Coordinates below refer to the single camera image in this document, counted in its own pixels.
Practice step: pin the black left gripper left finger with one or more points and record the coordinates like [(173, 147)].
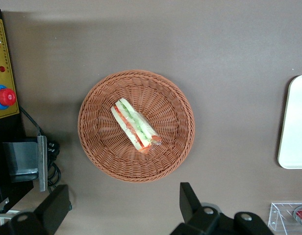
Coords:
[(49, 210)]

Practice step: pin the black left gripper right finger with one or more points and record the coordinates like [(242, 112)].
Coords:
[(190, 210)]

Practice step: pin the plastic-wrapped sandwich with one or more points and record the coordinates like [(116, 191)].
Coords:
[(133, 124)]

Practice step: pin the round brown wicker basket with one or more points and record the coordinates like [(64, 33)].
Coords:
[(104, 137)]

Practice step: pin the white plastic tray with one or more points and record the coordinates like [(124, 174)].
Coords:
[(295, 122)]

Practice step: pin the clear acrylic box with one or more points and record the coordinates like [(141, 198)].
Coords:
[(281, 218)]

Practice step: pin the black control box yellow panel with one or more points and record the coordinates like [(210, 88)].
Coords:
[(6, 127)]

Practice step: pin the red object in acrylic box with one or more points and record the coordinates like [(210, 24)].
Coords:
[(301, 215)]

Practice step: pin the red emergency stop button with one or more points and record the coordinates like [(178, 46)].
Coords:
[(5, 97)]

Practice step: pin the silver aluminium frame bar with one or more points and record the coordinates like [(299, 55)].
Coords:
[(4, 214)]

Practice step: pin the grey metal bracket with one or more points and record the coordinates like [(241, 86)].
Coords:
[(42, 161)]

